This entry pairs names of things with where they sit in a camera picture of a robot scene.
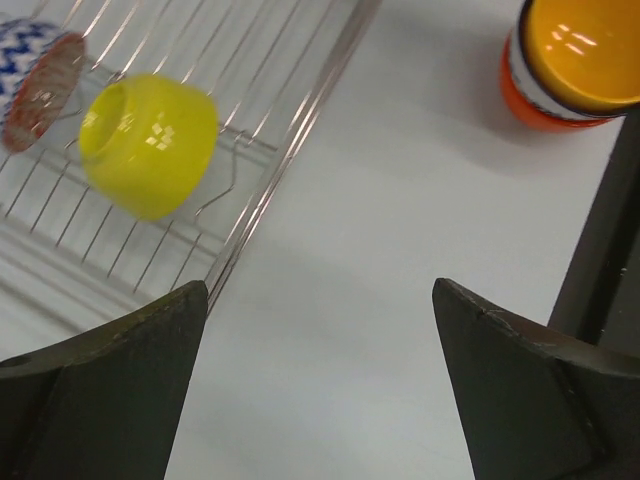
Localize red patterned blue zigzag bowl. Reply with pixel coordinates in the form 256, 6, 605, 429
1, 18, 86, 153

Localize yellow green bowl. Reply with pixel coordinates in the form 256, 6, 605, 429
78, 74, 218, 221

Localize blue white floral bowl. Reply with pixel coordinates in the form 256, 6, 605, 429
509, 27, 628, 120

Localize orange bottom bowl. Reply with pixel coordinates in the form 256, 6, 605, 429
499, 33, 612, 133

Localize orange yellow bowl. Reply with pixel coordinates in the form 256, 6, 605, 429
521, 0, 639, 114

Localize metal wire dish rack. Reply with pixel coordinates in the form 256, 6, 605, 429
1, 1, 379, 334

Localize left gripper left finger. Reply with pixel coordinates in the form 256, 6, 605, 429
1, 280, 208, 479

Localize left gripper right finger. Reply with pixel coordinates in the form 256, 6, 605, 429
432, 278, 639, 479

